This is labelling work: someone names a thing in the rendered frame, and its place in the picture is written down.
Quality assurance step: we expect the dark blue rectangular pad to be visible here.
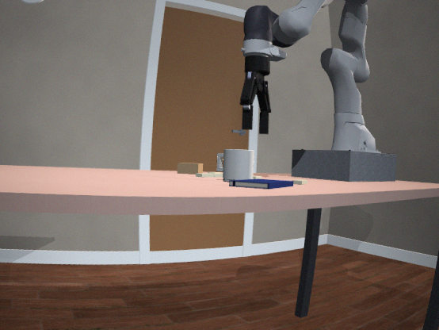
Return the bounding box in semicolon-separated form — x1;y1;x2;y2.
229;178;293;190

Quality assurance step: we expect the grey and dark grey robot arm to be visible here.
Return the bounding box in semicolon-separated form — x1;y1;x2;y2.
241;0;381;153

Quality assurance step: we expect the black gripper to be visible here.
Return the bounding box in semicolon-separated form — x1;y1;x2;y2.
240;56;271;134

